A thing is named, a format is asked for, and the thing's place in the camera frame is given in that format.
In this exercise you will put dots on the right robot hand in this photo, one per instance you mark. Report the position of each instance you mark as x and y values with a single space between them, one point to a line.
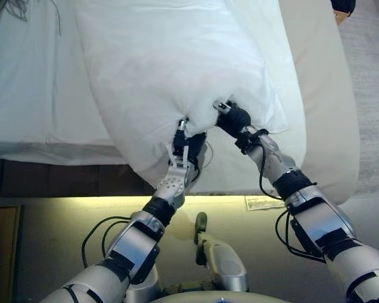
235 118

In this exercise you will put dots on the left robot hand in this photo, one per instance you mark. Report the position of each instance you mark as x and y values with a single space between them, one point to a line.
189 148

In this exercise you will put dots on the white duvet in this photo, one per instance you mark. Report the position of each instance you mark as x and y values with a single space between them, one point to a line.
177 63

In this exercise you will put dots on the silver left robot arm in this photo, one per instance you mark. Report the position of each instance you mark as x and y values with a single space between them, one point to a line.
129 246

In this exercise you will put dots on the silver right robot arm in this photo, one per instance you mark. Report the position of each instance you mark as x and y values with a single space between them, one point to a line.
322 221

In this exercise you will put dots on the white fitted bed sheet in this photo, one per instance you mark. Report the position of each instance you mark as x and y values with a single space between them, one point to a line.
34 94

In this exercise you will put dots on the dark right robot foot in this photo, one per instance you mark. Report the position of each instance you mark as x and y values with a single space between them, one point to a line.
201 222

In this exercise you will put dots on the beige bedspread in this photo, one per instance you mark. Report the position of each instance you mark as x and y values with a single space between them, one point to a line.
319 94

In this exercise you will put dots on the tan cardboard box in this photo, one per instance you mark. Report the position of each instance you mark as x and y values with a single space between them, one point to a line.
340 17

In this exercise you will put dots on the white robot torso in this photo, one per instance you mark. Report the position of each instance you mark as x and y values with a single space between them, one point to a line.
192 298

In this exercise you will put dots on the black bag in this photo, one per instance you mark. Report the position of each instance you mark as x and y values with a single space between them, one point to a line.
342 5

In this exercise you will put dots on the wooden nightstand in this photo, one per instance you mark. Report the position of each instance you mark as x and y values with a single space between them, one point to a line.
3 252

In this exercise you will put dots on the brown upholstered bed frame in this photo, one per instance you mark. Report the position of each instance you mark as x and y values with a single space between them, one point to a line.
66 180

